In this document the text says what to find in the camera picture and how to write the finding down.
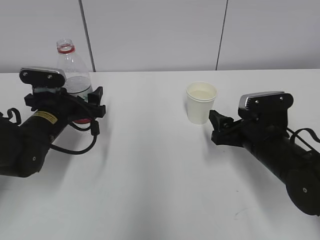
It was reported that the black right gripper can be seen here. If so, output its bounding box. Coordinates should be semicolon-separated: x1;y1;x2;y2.
209;110;290;150

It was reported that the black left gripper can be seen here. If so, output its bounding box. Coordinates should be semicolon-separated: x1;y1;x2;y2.
24;86;106;121

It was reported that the Nongfu Spring water bottle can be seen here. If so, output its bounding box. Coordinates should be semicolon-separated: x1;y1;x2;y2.
55;38;94;125

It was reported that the white paper cup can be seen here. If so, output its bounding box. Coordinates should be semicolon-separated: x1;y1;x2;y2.
186;82;217;125

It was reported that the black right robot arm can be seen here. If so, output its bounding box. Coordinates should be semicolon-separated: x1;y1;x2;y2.
209;110;320;216

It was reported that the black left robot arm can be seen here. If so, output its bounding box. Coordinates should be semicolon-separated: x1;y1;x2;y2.
0;86;106;178

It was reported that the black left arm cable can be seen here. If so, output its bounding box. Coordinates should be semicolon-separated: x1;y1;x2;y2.
49;96;101;155

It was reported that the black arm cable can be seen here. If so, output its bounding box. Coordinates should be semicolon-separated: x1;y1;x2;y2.
286;127;320;152
49;96;101;155

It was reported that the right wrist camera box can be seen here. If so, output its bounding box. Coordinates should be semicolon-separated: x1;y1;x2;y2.
238;91;294;129

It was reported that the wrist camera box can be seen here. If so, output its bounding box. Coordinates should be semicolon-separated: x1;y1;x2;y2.
19;66;66;94
238;91;294;129

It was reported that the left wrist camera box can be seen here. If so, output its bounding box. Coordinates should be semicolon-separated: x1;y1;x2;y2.
19;66;66;94

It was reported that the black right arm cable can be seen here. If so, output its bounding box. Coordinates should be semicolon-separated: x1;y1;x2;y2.
286;127;320;152

